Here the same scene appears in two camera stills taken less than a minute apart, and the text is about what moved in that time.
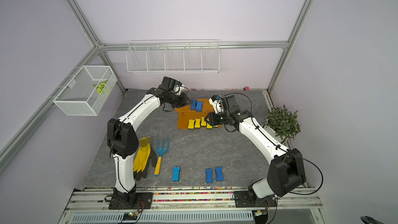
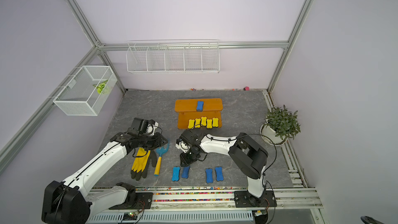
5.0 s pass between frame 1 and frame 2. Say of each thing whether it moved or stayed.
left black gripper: moved
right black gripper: moved
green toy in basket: stayed
